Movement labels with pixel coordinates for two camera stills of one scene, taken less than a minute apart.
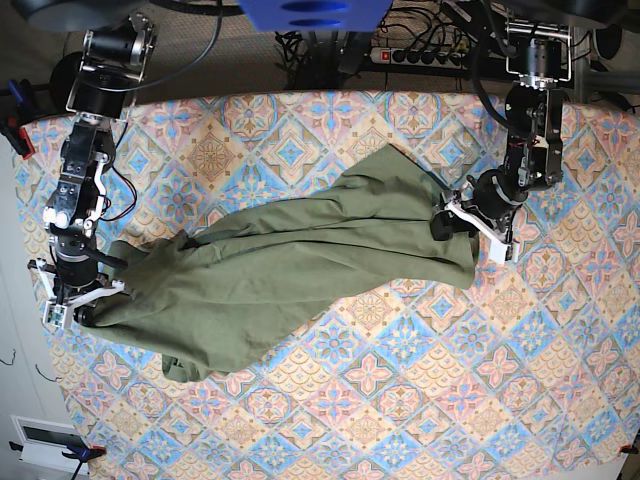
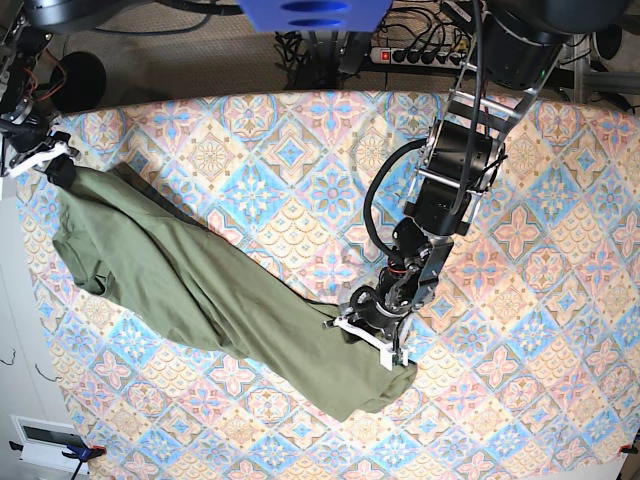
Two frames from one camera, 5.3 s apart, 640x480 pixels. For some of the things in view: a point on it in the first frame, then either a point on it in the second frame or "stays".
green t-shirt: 217,294 → 122,240
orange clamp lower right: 627,448 stays
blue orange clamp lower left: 77,452 stays
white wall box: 44,443 stays
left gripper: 77,273 → 31,134
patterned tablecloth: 530,371 stays
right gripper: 495,194 → 379,309
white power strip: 418,57 stays
